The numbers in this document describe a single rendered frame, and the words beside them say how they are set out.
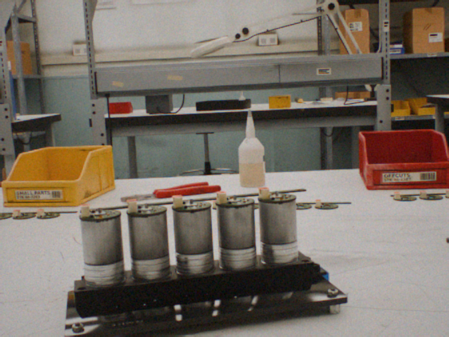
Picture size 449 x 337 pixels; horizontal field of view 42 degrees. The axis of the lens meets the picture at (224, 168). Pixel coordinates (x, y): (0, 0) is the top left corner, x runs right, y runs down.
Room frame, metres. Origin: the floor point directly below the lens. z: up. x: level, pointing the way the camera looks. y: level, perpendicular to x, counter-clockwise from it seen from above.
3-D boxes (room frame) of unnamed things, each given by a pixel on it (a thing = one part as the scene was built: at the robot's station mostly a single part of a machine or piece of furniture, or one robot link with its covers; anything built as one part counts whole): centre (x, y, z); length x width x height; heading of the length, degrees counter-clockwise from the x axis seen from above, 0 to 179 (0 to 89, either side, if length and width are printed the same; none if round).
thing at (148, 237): (0.36, 0.05, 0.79); 0.02 x 0.02 x 0.05
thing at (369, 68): (2.72, -0.08, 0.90); 1.30 x 0.06 x 0.12; 87
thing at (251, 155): (0.77, -0.04, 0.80); 0.03 x 0.03 x 0.10
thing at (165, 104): (2.89, 0.30, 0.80); 0.15 x 0.12 x 0.10; 179
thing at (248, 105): (2.95, -0.01, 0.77); 0.24 x 0.16 x 0.04; 73
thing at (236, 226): (0.37, -0.01, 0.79); 0.02 x 0.02 x 0.05
